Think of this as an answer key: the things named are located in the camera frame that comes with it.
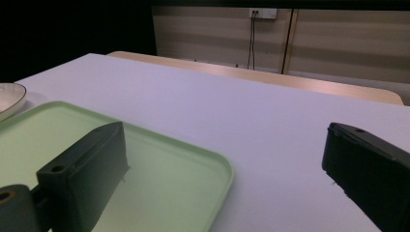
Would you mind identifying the white plate with dark rim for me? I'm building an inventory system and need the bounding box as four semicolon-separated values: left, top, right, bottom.
0;82;28;123

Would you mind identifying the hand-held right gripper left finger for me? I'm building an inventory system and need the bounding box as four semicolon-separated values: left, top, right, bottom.
36;121;131;232

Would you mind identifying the white wall socket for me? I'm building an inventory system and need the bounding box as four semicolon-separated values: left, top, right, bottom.
249;8;278;19

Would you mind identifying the light wooden table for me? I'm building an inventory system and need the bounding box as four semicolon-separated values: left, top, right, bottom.
105;50;404;106

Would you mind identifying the black cable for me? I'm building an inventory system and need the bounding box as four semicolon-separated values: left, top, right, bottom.
247;12;255;70

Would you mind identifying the light green plastic tray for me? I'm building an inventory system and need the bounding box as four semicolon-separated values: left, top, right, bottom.
0;101;235;232

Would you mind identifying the white table cover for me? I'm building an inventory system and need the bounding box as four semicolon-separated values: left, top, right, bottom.
14;52;410;232

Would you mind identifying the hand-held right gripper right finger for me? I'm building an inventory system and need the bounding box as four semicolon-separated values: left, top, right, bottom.
321;122;410;232

